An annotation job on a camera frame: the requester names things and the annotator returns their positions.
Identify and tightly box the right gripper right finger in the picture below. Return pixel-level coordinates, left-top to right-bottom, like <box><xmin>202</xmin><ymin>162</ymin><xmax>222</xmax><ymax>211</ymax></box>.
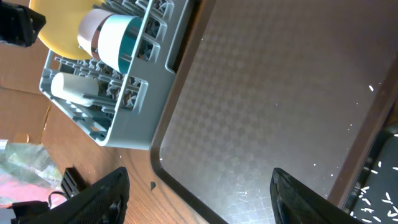
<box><xmin>270</xmin><ymin>168</ymin><xmax>361</xmax><ymax>224</ymax></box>

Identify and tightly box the dark brown serving tray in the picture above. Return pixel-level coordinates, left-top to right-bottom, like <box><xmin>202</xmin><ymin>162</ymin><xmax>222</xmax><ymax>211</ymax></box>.
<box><xmin>152</xmin><ymin>0</ymin><xmax>397</xmax><ymax>223</ymax></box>

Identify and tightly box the pink white bowl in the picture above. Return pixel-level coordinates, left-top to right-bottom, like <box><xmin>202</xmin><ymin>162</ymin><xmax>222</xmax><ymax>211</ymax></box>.
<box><xmin>77</xmin><ymin>9</ymin><xmax>113</xmax><ymax>60</ymax></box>

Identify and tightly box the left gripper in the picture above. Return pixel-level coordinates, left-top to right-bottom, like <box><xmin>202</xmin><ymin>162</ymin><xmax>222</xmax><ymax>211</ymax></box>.
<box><xmin>1</xmin><ymin>1</ymin><xmax>46</xmax><ymax>47</ymax></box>

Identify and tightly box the light blue bowl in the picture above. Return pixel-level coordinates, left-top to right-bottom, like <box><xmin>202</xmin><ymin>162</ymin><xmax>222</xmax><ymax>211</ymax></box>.
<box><xmin>98</xmin><ymin>14</ymin><xmax>142</xmax><ymax>73</ymax></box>

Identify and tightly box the spilled rice waste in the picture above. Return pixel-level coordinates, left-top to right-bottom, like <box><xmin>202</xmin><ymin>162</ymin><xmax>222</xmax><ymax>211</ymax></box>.
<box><xmin>350</xmin><ymin>135</ymin><xmax>397</xmax><ymax>224</ymax></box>

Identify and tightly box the black waste tray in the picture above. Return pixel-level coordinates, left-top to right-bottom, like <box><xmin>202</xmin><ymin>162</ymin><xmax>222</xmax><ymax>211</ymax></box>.
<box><xmin>343</xmin><ymin>124</ymin><xmax>397</xmax><ymax>224</ymax></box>

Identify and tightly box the grey plastic dish rack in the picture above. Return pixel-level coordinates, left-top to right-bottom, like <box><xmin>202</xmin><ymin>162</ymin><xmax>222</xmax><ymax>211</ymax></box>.
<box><xmin>39</xmin><ymin>1</ymin><xmax>193</xmax><ymax>150</ymax></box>

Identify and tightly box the yellow round plate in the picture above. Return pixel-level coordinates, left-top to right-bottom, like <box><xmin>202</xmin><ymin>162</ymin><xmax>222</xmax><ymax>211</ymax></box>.
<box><xmin>29</xmin><ymin>0</ymin><xmax>104</xmax><ymax>60</ymax></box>

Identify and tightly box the white cup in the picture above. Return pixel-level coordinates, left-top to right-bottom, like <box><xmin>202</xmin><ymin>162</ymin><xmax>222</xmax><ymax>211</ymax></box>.
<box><xmin>50</xmin><ymin>72</ymin><xmax>99</xmax><ymax>106</ymax></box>

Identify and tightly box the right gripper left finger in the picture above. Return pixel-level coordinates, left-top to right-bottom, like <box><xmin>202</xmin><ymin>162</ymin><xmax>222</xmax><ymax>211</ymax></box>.
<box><xmin>27</xmin><ymin>166</ymin><xmax>131</xmax><ymax>224</ymax></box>

